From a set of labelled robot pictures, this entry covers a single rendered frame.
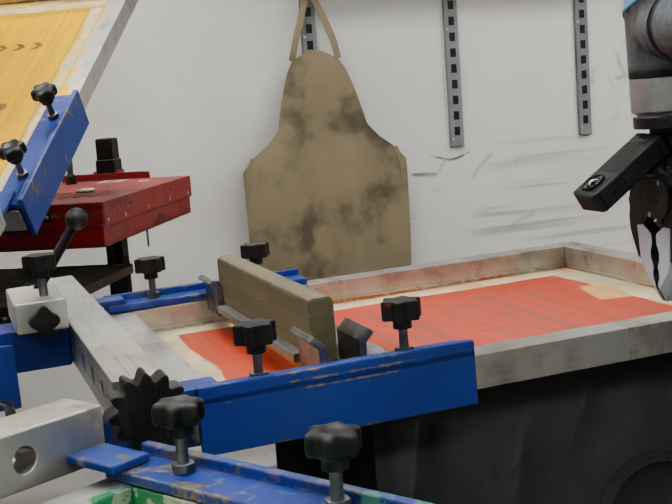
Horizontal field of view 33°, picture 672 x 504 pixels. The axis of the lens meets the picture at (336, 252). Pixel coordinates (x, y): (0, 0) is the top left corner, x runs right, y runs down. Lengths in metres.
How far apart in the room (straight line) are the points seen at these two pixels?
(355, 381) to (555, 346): 0.24
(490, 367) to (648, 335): 0.20
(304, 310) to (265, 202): 2.21
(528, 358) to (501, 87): 2.61
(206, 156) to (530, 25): 1.17
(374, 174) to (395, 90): 0.28
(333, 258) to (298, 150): 0.36
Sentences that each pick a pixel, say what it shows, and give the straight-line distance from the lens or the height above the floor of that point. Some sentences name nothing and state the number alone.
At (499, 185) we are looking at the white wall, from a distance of 3.82.
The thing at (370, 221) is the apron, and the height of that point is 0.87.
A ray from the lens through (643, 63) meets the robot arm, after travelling 1.31.
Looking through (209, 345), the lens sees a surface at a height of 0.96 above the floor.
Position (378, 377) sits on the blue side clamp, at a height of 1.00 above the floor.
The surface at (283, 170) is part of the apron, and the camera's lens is 3.46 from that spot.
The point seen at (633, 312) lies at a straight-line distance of 1.56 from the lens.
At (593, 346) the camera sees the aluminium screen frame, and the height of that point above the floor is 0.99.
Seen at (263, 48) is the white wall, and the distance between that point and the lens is 3.51.
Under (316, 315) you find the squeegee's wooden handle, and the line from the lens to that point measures 1.25.
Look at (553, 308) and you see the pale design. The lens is 1.60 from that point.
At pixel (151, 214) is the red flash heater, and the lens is 2.52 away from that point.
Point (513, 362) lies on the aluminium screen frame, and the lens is 1.25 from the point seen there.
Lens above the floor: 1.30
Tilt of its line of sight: 8 degrees down
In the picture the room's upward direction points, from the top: 4 degrees counter-clockwise
